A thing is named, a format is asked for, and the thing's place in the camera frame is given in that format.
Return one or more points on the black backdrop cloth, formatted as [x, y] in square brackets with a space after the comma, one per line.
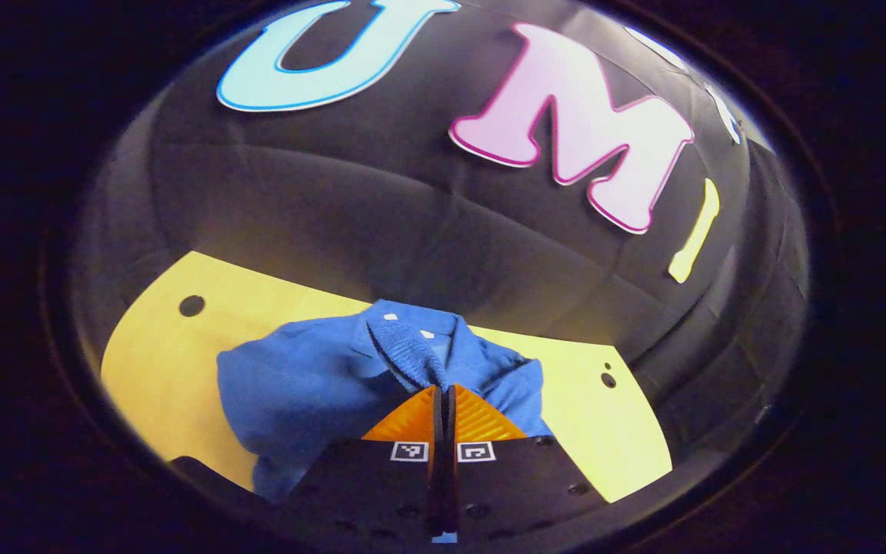
[381, 200]

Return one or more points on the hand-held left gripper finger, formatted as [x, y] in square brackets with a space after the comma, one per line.
[450, 477]
[434, 477]

